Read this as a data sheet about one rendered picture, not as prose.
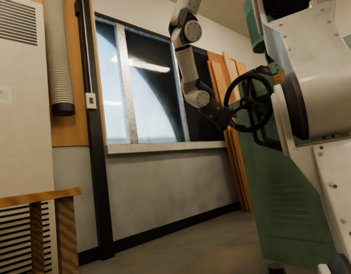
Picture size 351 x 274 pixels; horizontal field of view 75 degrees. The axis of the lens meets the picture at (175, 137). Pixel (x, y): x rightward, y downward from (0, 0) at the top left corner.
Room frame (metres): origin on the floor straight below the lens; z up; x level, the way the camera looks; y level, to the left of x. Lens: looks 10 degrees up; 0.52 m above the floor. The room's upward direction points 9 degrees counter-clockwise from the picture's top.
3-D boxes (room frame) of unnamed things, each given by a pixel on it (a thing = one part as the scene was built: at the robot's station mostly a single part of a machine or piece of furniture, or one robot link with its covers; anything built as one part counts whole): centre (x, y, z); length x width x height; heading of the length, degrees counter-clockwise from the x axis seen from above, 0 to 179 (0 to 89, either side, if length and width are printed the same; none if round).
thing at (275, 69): (1.31, -0.65, 1.03); 0.14 x 0.07 x 0.09; 128
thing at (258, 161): (1.37, -0.73, 0.36); 0.58 x 0.45 x 0.71; 128
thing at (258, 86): (1.19, -0.47, 0.91); 0.15 x 0.14 x 0.09; 38
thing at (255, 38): (1.30, -0.64, 1.35); 0.18 x 0.18 x 0.31
